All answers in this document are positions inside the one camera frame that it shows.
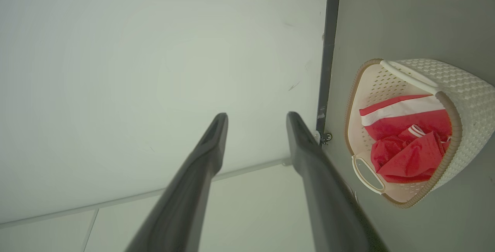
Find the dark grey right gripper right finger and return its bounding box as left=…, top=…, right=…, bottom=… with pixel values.
left=286, top=111, right=371, bottom=252

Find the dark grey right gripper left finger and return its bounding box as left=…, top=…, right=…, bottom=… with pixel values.
left=125, top=113, right=229, bottom=252

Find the red garment striped collar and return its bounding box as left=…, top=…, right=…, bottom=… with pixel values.
left=370, top=124, right=452, bottom=184

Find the red garment with white stripe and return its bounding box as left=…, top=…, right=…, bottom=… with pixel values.
left=359, top=94, right=453, bottom=142

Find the white laundry basket brown rim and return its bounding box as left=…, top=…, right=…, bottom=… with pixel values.
left=344, top=58, right=495, bottom=209

